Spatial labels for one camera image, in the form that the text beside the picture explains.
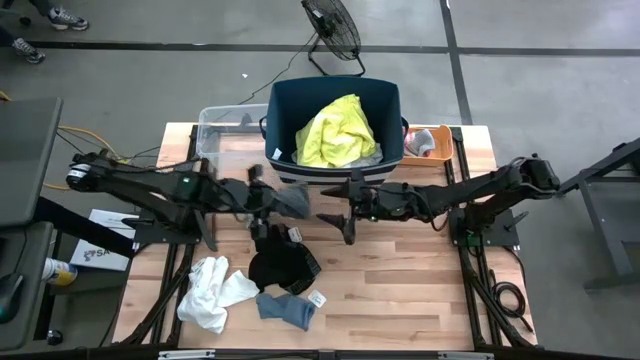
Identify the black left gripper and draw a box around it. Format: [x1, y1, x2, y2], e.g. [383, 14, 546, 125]
[219, 163, 284, 240]

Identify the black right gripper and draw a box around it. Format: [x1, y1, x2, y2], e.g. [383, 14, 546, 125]
[316, 169, 399, 246]

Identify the dark grey underwear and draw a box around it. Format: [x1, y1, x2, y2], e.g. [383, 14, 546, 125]
[272, 184, 312, 220]

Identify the black underwear with lettered waistband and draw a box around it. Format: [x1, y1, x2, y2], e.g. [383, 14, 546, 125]
[248, 222, 323, 296]

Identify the yellow cloth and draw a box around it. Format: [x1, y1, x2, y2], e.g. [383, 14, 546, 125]
[293, 93, 379, 169]

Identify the grey sock with pink stripes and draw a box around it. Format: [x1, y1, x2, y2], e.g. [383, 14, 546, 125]
[403, 128, 437, 158]

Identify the blue sock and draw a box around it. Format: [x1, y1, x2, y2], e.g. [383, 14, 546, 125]
[255, 292, 317, 332]

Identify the white cloth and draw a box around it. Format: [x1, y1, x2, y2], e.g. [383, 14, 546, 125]
[176, 255, 261, 335]

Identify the clear plastic bin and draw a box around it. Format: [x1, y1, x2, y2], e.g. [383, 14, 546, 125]
[195, 103, 271, 174]

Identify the navy white striped fabric bin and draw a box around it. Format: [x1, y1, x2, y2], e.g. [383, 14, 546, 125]
[259, 74, 410, 186]

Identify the orange plastic bin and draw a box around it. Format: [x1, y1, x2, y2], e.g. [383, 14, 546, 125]
[399, 124, 455, 169]

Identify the white printed box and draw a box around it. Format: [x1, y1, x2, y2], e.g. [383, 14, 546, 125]
[69, 208, 141, 272]

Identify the silver aluminium extrusion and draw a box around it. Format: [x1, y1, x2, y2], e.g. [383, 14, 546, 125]
[438, 351, 495, 360]
[158, 349, 216, 360]

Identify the black floor fan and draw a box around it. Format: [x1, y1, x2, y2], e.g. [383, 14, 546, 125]
[299, 0, 367, 77]

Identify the black stand bar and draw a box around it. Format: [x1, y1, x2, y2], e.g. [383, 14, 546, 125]
[32, 196, 139, 260]

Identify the yellow white drink can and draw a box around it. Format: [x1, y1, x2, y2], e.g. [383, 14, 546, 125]
[42, 257, 79, 287]

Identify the dark grey desk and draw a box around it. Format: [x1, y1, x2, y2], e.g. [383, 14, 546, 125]
[0, 222, 55, 351]
[0, 97, 64, 229]

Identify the black metal stand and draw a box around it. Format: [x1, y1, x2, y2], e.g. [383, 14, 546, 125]
[557, 137, 640, 291]

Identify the person's shoe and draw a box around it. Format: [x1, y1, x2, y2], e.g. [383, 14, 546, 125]
[10, 37, 47, 65]
[47, 5, 90, 32]

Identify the grey frame brace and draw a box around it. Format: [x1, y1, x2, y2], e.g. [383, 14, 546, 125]
[192, 208, 220, 253]

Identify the black frame rail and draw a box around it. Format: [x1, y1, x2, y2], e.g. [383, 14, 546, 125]
[113, 124, 221, 347]
[444, 125, 539, 349]

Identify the black fan cable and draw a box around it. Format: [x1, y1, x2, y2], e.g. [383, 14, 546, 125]
[237, 32, 321, 107]

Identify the black frame brace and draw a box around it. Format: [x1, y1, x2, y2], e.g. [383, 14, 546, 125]
[502, 209, 531, 232]

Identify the coiled black cable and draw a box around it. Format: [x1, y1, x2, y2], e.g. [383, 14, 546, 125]
[489, 269, 535, 335]

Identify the yellow cable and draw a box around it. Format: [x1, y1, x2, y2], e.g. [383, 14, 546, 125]
[0, 89, 124, 192]

